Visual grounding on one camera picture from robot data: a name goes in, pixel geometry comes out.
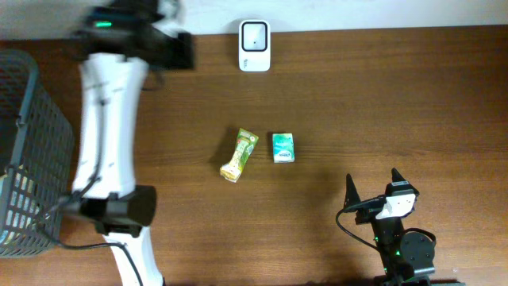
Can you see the green tissue pack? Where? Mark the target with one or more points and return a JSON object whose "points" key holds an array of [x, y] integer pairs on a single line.
{"points": [[283, 147]]}

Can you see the green snack stick pack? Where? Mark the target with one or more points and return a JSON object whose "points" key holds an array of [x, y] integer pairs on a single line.
{"points": [[245, 144]]}

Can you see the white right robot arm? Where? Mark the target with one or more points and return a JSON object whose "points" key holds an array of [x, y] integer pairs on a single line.
{"points": [[407, 254]]}

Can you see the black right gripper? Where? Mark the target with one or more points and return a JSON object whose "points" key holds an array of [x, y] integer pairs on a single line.
{"points": [[352, 195]]}

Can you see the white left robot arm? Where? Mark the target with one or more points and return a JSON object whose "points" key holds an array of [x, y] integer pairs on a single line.
{"points": [[104, 192]]}

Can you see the dark grey plastic basket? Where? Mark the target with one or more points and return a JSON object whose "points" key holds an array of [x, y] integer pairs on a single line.
{"points": [[36, 148]]}

